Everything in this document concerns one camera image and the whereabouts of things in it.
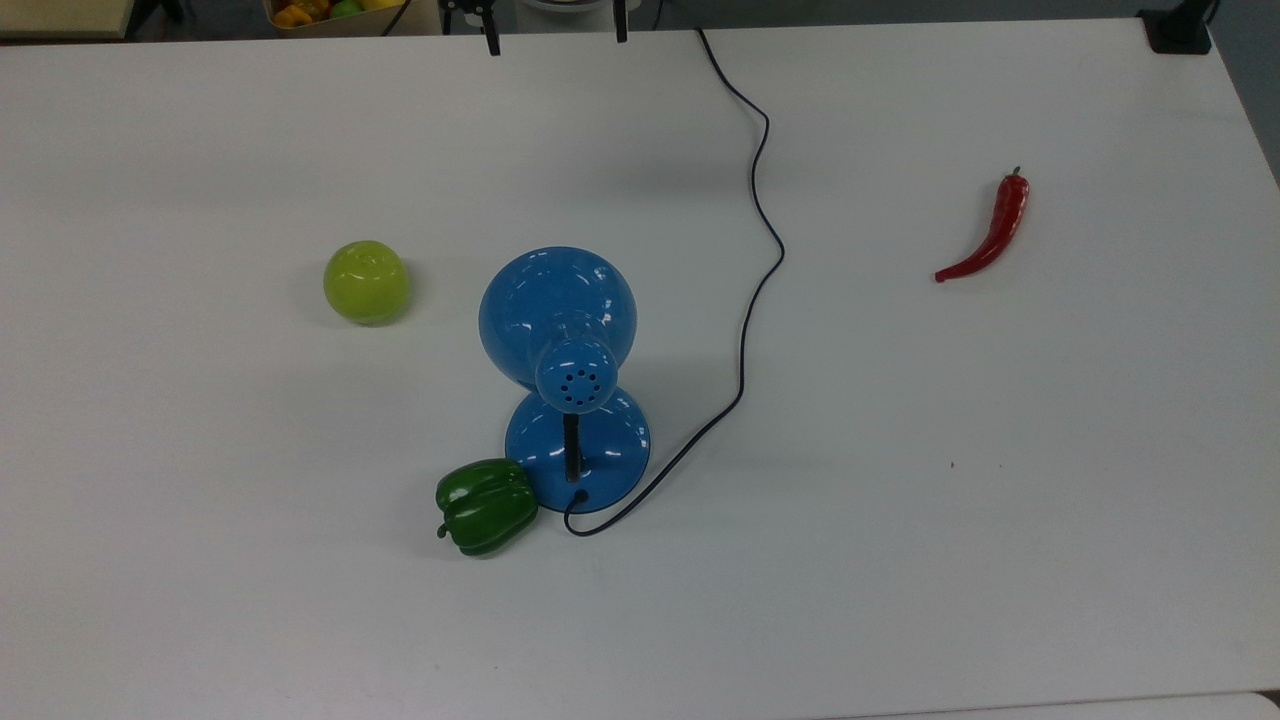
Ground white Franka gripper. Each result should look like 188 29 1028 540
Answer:
441 0 630 58

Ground beige wooden board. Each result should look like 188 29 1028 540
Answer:
0 0 137 41

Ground green toy apple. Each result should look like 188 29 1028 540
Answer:
322 240 412 326

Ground green toy bell pepper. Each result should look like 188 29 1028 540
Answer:
435 458 540 558

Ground black lamp power cable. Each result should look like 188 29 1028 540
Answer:
563 28 786 538

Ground cardboard box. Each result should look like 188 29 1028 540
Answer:
263 0 443 40

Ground blue desk lamp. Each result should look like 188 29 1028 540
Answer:
478 246 652 516

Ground red toy chili pepper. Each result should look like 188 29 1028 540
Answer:
934 166 1031 284

